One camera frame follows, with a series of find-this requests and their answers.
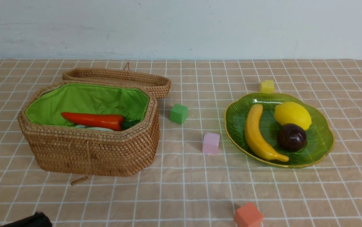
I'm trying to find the orange toy carrot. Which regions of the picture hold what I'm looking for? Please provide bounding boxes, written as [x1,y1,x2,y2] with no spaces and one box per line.
[61,112,141,131]

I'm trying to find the yellow toy banana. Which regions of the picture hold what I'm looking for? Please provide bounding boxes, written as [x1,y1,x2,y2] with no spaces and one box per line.
[244,104,289,162]

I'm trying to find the yellow toy lemon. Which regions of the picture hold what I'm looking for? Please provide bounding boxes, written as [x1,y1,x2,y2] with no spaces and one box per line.
[274,102,312,131]

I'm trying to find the dark purple toy fruit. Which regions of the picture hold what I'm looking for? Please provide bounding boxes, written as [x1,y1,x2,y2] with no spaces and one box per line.
[277,123,307,152]

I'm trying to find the white toy radish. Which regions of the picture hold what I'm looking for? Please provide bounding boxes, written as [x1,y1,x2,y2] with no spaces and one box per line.
[74,125,114,131]

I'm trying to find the green foam cube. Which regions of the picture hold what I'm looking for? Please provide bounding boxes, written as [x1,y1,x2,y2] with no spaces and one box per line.
[169,103,189,125]

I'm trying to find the woven rattan basket lid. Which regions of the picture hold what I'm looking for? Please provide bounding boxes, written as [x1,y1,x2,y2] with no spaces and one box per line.
[62,62,172,99]

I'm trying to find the pink foam cube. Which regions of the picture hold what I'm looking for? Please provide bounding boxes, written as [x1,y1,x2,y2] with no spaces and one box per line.
[202,132,220,154]

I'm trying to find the beige checked tablecloth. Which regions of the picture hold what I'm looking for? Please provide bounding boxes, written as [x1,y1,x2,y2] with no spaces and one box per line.
[0,59,362,227]

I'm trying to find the yellow foam cube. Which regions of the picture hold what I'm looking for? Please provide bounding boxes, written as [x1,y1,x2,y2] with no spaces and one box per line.
[259,80,275,94]

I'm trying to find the orange foam cube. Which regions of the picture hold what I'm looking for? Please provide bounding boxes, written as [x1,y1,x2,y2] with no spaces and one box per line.
[233,202,264,227]

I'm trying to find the woven rattan basket green lining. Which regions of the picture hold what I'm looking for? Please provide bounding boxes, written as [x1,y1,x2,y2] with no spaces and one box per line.
[18,80,160,177]

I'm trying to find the green glass leaf plate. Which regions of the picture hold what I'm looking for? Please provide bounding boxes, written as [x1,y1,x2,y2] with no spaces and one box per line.
[224,92,335,168]

